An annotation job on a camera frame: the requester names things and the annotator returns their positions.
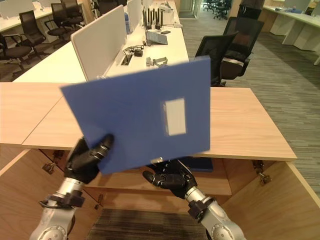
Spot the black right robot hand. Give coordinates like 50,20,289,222
141,158,199,200

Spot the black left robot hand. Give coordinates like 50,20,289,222
63,133,116,186

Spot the blue folder with white label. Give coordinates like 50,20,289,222
59,56,212,176

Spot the blue folder lying flat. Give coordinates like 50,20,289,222
178,156,215,173

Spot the wooden cabinet shelf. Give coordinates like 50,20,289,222
84,169,233,197

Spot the long white office desk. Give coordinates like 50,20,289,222
12,0,191,84

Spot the white desk partition panel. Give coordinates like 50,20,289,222
126,0,144,25
70,4,128,81

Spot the grey open laptop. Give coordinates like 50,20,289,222
144,24,169,46

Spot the black antenna device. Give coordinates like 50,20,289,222
141,7,165,31

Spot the black cable bundle with adapter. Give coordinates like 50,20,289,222
122,44,146,58

